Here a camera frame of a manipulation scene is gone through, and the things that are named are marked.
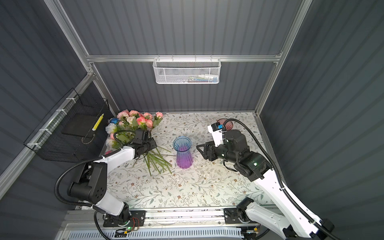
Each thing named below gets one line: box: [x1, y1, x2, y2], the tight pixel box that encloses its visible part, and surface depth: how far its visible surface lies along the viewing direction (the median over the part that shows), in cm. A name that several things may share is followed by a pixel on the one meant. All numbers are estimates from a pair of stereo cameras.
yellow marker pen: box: [91, 113, 105, 132], surface depth 79 cm
